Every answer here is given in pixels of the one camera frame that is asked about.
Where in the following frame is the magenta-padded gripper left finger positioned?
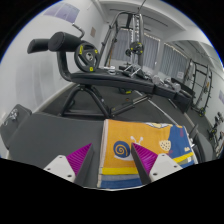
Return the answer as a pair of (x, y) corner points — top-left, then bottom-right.
(43, 142), (96, 188)

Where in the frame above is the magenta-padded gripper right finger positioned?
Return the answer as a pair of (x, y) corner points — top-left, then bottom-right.
(130, 142), (184, 186)

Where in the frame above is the orange blue cartoon towel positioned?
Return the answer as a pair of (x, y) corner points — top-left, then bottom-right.
(96, 118), (199, 190)

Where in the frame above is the black padded flat bench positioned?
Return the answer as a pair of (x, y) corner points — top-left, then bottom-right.
(0, 103), (208, 189)

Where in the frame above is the black yellow exercise machine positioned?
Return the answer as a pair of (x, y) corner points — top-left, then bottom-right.
(206, 111), (224, 154)

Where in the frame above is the row of silver dumbbells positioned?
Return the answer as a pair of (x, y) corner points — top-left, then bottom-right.
(151, 74), (183, 93)

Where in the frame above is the black power rack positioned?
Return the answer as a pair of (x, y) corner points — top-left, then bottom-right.
(184, 59), (214, 118)

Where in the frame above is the black roller-pad weight bench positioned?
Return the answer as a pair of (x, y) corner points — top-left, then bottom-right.
(26, 31), (196, 119)

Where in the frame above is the grey window curtain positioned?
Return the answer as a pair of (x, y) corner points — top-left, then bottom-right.
(111, 28), (161, 71)
(159, 43), (189, 79)

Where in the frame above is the black yellow-marked weight plate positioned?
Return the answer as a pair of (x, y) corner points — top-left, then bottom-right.
(73, 40), (100, 73)

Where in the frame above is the small black weight plate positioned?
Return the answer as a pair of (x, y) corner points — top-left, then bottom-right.
(129, 41), (145, 56)

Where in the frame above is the silver cable handle attachment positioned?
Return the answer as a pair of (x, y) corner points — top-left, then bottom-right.
(123, 64), (144, 79)

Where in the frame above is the grey cable rack machine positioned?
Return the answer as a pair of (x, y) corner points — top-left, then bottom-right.
(99, 9), (148, 73)

